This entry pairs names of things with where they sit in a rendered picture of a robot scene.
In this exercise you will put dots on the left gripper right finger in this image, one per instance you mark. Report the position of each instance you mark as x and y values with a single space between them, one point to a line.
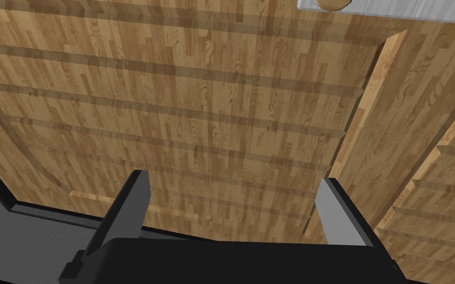
338 221

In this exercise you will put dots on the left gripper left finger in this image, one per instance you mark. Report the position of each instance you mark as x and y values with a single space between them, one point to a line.
130 209

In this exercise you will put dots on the narrow slatted wooden cupboard door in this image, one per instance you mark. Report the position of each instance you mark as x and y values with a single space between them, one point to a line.
444 209

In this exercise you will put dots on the wooden cupboard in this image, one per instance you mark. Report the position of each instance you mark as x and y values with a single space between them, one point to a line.
409 118

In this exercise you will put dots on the brown round object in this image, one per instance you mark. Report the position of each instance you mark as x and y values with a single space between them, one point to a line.
333 4

